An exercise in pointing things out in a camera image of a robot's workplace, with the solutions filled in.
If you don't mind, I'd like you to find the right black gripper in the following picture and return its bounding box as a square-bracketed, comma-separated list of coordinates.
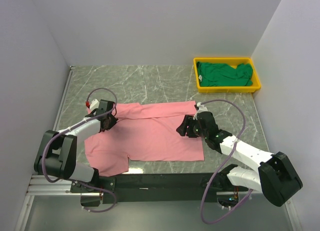
[176, 114, 209, 139]

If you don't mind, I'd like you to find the pink t shirt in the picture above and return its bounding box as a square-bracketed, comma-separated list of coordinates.
[84, 101, 204, 177]

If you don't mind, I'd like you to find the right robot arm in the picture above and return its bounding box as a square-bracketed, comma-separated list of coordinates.
[176, 111, 303, 207]

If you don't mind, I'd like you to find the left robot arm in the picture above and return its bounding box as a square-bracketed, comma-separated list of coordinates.
[33, 99, 118, 192]

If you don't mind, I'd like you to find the green t shirt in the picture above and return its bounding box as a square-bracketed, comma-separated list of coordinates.
[196, 62, 253, 87]

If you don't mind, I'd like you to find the yellow plastic bin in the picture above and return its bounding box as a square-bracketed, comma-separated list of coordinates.
[193, 57, 262, 94]

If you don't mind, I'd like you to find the black base beam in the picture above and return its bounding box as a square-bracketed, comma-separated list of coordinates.
[70, 173, 248, 207]

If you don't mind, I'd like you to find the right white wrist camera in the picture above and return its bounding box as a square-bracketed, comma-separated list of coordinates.
[193, 102, 208, 120]

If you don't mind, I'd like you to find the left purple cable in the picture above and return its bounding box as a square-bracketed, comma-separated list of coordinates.
[41, 87, 118, 213]

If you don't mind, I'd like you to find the aluminium frame rail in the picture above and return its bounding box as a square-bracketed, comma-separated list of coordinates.
[14, 65, 76, 231]

